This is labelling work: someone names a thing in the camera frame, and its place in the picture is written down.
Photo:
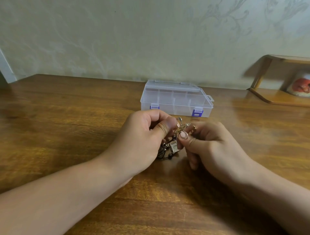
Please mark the person's right forearm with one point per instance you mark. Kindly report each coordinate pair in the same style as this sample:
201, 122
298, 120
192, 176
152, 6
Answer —
281, 203

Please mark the white printed mug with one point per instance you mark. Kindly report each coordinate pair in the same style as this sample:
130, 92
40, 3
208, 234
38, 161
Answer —
301, 86

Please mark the person's left forearm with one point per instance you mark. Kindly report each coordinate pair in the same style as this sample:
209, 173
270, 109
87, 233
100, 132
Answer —
48, 201

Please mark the clear plastic organizer box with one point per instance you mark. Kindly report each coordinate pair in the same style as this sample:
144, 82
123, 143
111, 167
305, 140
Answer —
177, 98

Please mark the person's left hand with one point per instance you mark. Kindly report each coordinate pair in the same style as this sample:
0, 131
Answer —
135, 143

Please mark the person's right hand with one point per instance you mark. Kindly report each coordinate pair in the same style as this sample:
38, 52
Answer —
218, 147

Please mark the wooden shelf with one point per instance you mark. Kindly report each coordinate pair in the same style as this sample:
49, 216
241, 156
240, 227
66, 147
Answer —
281, 97

